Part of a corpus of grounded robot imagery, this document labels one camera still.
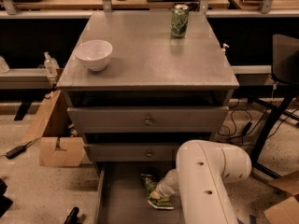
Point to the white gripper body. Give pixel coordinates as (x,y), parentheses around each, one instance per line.
(163,188)

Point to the green jalapeno chip bag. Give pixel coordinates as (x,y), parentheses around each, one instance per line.
(149,183)

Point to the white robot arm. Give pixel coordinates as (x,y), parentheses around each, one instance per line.
(202,170)

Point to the bottom open grey drawer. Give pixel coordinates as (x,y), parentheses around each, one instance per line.
(122,198)

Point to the middle grey drawer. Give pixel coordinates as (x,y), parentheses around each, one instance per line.
(104,152)

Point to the top grey drawer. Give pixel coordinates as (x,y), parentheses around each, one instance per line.
(147,120)

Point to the grey drawer cabinet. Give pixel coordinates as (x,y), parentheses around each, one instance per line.
(150,68)

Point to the black object on floor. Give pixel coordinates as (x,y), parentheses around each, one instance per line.
(72,218)

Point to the wooden block with notch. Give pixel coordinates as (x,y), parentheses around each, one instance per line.
(61,151)

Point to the cardboard box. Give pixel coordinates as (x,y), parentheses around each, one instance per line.
(287,211)

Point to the leaning wooden board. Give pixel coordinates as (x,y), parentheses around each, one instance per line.
(51,118)

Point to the black power adapter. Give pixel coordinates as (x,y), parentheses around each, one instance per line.
(14,152)

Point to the white ceramic bowl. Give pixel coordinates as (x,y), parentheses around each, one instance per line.
(94,54)

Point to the white pump dispenser bottle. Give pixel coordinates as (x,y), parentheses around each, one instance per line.
(225,48)

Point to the clear plastic bottle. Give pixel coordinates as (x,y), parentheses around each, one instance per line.
(50,64)

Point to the green soda can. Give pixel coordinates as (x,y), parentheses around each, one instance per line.
(179,20)

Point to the black stand with legs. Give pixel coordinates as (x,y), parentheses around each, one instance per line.
(285,71)

